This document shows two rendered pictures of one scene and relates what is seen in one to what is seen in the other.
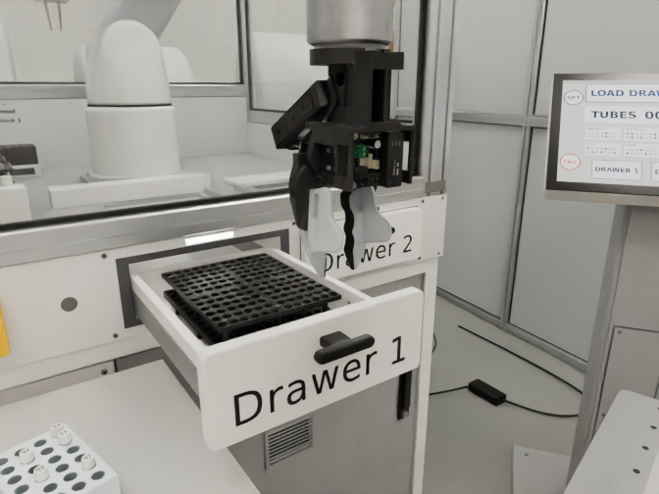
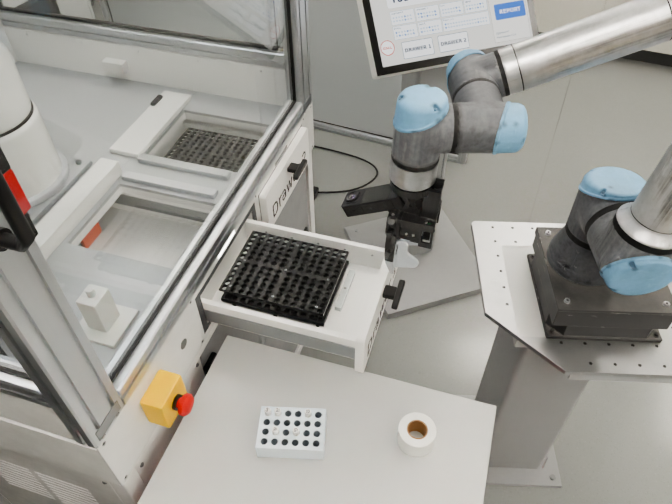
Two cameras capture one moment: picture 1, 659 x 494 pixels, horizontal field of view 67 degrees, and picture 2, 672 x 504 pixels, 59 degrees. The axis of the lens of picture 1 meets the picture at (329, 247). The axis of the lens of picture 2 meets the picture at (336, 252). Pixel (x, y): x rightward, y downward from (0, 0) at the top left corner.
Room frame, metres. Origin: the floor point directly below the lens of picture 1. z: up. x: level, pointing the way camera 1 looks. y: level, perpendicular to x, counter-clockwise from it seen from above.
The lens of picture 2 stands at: (-0.04, 0.53, 1.81)
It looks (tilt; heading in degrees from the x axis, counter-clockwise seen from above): 47 degrees down; 323
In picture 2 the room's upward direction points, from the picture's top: 1 degrees counter-clockwise
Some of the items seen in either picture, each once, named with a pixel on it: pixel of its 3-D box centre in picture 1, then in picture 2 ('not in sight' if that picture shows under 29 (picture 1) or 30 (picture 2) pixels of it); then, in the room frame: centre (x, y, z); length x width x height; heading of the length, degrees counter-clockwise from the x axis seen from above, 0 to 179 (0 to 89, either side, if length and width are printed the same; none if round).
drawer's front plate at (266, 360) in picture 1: (325, 360); (378, 300); (0.51, 0.01, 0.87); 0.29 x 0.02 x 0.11; 125
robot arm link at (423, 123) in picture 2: not in sight; (420, 127); (0.47, -0.02, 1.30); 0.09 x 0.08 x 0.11; 52
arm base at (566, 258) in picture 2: not in sight; (589, 243); (0.32, -0.42, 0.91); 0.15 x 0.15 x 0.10
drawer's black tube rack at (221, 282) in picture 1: (247, 304); (286, 279); (0.67, 0.12, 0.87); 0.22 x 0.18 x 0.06; 35
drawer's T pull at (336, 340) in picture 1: (338, 344); (392, 292); (0.48, -0.01, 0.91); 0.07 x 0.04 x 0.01; 125
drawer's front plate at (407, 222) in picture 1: (365, 243); (286, 176); (0.95, -0.07, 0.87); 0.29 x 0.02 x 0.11; 125
